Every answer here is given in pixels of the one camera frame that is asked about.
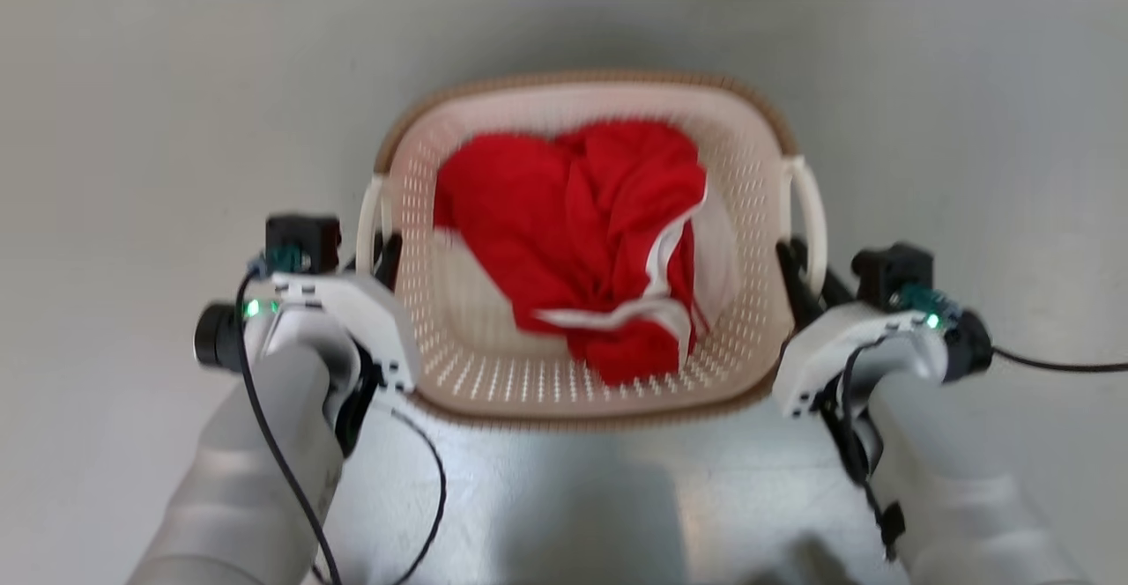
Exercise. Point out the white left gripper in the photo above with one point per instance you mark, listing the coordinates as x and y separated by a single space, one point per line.
370 312

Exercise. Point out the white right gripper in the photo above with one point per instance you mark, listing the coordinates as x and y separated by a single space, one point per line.
820 347

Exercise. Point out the beige plastic laundry basket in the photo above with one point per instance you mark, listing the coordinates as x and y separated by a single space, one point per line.
493 365

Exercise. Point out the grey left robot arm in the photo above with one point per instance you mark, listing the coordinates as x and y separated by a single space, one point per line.
238 479

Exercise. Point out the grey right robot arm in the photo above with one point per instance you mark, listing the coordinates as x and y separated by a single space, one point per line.
961 488

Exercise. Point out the red garment with white trim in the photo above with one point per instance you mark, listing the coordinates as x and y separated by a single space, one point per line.
546 215

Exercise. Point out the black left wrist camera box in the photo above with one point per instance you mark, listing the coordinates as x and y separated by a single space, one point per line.
304 240

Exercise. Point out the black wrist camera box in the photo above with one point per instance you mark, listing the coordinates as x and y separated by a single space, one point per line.
304 240
892 275

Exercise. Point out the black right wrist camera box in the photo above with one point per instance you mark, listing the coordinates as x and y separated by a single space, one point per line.
892 275

